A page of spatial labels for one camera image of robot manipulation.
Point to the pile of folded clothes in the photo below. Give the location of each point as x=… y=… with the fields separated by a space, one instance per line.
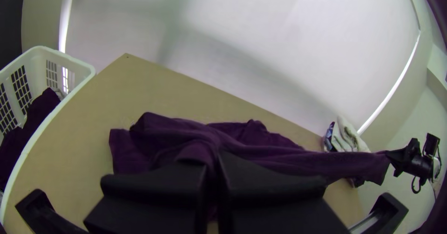
x=345 y=136

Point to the white light strip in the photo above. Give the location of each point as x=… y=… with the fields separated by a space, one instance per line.
x=391 y=90

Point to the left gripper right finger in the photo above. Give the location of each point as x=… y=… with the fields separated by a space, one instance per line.
x=272 y=206

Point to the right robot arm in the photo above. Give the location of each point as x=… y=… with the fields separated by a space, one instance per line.
x=436 y=167

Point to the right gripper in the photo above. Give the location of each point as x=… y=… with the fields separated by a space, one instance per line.
x=412 y=160

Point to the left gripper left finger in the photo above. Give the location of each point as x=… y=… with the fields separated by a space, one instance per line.
x=153 y=199

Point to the white laundry basket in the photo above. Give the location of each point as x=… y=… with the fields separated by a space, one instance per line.
x=35 y=62

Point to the black t-shirt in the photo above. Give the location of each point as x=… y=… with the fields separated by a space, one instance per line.
x=209 y=139

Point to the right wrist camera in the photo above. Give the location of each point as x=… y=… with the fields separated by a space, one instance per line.
x=432 y=143

